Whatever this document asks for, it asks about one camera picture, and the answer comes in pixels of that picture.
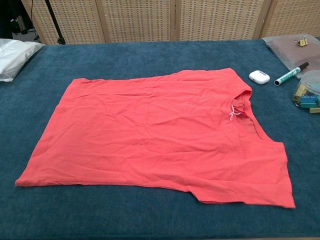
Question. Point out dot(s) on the green white marker pen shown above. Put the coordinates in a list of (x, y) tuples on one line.
[(290, 74)]

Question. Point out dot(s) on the maroon garment in plastic bag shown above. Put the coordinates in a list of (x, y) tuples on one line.
[(287, 52)]

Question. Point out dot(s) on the blue carpet table cover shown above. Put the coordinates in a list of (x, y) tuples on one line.
[(150, 57)]

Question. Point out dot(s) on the gold binder clip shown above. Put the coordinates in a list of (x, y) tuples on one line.
[(303, 43)]

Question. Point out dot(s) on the red cloth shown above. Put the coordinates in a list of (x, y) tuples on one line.
[(150, 125)]

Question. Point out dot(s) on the white garment in plastic bag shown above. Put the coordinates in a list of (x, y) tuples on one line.
[(15, 55)]

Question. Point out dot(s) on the white earbuds case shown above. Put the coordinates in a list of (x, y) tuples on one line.
[(258, 77)]

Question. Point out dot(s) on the woven rattan folding screen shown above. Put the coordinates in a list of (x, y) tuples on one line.
[(137, 20)]

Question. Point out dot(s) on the black tripod stand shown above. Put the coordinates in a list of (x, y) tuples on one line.
[(53, 20)]

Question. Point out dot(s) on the clear tub of binder clips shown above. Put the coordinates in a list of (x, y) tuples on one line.
[(307, 85)]

